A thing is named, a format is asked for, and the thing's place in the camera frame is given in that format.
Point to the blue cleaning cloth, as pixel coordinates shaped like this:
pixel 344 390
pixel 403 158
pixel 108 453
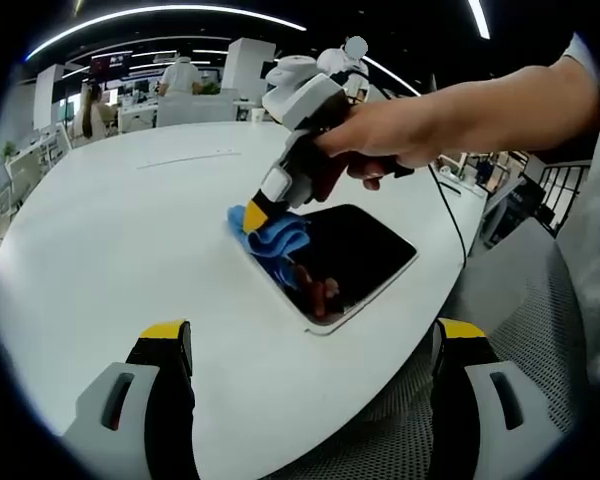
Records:
pixel 275 242

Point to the black tablet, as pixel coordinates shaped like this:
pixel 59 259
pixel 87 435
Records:
pixel 360 250

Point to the person's right hand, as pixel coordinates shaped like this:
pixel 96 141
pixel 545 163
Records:
pixel 390 135

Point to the grey chair back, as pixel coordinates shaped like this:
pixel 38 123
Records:
pixel 192 110

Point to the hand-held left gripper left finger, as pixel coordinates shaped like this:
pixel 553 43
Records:
pixel 130 410

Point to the red wall screen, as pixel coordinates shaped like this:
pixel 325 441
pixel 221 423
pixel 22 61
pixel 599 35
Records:
pixel 111 65

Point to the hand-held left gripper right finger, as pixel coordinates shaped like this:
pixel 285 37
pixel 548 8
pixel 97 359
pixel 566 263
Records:
pixel 490 415

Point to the black metal rack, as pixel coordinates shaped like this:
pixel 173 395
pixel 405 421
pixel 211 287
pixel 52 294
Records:
pixel 562 190

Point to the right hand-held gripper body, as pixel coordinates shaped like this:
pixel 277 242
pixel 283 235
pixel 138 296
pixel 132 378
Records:
pixel 307 102

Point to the grey mesh office chair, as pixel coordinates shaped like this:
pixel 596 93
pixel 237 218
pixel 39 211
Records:
pixel 530 310

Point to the white paper cup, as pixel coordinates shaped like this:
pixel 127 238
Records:
pixel 257 116

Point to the green potted plant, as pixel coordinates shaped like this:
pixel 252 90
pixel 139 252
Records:
pixel 210 89

